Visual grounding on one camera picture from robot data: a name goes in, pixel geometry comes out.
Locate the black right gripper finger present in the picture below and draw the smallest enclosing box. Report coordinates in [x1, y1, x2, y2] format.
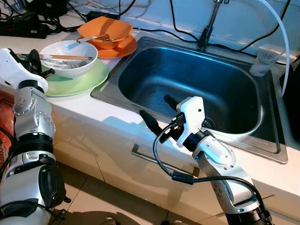
[139, 110, 165, 136]
[164, 94, 182, 113]

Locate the white ribbed bowl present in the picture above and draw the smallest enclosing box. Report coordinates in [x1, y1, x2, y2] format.
[39, 40, 99, 78]

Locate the wooden chopstick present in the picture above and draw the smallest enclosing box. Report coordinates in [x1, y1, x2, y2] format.
[40, 53, 93, 61]

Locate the light green plate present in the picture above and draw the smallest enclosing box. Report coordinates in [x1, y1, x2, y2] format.
[41, 59, 110, 98]

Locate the black kitchen appliance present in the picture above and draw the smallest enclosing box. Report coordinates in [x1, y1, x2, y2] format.
[284, 56, 300, 141]

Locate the white kitchen cabinet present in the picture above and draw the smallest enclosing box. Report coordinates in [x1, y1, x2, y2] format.
[47, 108, 300, 225]

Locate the stainless steel sink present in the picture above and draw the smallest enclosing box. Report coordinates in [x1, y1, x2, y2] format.
[91, 37, 289, 165]

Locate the black power strip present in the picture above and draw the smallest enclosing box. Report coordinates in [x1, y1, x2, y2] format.
[0, 12, 50, 39]

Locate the metal spoon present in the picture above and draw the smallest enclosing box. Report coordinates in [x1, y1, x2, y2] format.
[76, 34, 112, 44]

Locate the black labelled adapter box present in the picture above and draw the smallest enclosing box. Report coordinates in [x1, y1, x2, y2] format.
[26, 0, 68, 17]

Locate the clear plastic cup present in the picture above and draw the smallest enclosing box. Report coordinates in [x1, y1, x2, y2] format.
[250, 51, 276, 77]

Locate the pink plastic bag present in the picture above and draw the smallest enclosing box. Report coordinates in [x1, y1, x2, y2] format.
[0, 91, 15, 158]

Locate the metal sink faucet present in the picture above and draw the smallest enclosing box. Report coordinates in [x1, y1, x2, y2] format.
[197, 0, 230, 51]

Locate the orange plate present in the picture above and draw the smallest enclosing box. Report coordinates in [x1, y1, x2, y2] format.
[91, 35, 138, 59]

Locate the orange bowl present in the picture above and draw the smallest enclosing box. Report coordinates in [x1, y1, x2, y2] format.
[77, 16, 133, 50]

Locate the grey left robot foot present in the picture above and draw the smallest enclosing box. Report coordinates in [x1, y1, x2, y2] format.
[96, 217, 118, 225]

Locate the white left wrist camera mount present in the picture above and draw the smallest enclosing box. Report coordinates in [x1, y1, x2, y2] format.
[0, 48, 48, 92]

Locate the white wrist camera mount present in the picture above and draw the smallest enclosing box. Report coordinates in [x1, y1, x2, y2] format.
[0, 48, 48, 92]
[177, 96, 205, 148]

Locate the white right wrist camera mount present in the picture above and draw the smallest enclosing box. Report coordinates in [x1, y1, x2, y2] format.
[177, 96, 205, 148]

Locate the white faucet hose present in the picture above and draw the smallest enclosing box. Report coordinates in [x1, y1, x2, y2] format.
[255, 0, 291, 99]

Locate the metal drawer handle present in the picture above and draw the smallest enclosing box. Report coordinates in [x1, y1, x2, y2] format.
[131, 144, 200, 178]

